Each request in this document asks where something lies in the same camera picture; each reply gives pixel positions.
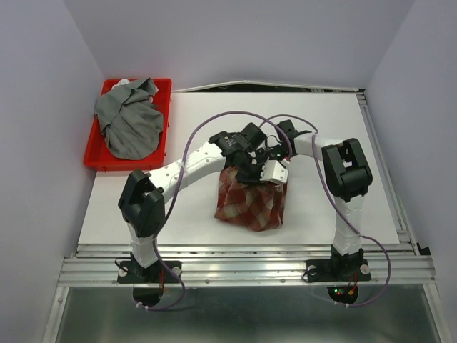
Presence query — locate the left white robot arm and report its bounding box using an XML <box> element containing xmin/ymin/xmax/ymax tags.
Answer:
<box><xmin>118</xmin><ymin>123</ymin><xmax>266</xmax><ymax>282</ymax></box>

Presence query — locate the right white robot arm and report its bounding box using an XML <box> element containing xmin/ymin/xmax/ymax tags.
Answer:
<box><xmin>278</xmin><ymin>120</ymin><xmax>373</xmax><ymax>283</ymax></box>

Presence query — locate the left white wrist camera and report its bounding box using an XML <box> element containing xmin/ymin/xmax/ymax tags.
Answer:
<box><xmin>260</xmin><ymin>160</ymin><xmax>288</xmax><ymax>185</ymax></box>

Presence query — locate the red plastic bin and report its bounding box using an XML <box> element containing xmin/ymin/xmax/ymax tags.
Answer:
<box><xmin>84</xmin><ymin>78</ymin><xmax>172</xmax><ymax>172</ymax></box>

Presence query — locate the purple cable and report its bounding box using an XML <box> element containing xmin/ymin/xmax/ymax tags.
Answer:
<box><xmin>134</xmin><ymin>111</ymin><xmax>290</xmax><ymax>311</ymax></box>
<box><xmin>258</xmin><ymin>114</ymin><xmax>393</xmax><ymax>309</ymax></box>

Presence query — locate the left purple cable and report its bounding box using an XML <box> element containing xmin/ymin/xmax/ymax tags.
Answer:
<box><xmin>134</xmin><ymin>111</ymin><xmax>290</xmax><ymax>311</ymax></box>

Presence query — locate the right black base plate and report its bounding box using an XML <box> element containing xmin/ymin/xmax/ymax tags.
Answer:
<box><xmin>302</xmin><ymin>259</ymin><xmax>372</xmax><ymax>283</ymax></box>

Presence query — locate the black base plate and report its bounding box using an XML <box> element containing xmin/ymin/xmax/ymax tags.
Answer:
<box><xmin>114</xmin><ymin>259</ymin><xmax>181</xmax><ymax>284</ymax></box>
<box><xmin>302</xmin><ymin>259</ymin><xmax>372</xmax><ymax>283</ymax></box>

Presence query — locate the aluminium right side rail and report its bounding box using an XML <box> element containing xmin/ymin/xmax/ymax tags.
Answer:
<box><xmin>356</xmin><ymin>89</ymin><xmax>431</xmax><ymax>257</ymax></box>

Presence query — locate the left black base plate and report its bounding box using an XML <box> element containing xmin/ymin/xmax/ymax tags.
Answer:
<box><xmin>114</xmin><ymin>259</ymin><xmax>181</xmax><ymax>284</ymax></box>

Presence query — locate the red plaid skirt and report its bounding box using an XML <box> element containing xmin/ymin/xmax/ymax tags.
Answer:
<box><xmin>214</xmin><ymin>167</ymin><xmax>287</xmax><ymax>232</ymax></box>

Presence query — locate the grey skirt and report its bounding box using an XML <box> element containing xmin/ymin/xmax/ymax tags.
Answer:
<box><xmin>94</xmin><ymin>78</ymin><xmax>164</xmax><ymax>161</ymax></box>

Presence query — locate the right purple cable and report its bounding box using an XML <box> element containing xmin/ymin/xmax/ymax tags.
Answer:
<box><xmin>258</xmin><ymin>114</ymin><xmax>393</xmax><ymax>309</ymax></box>

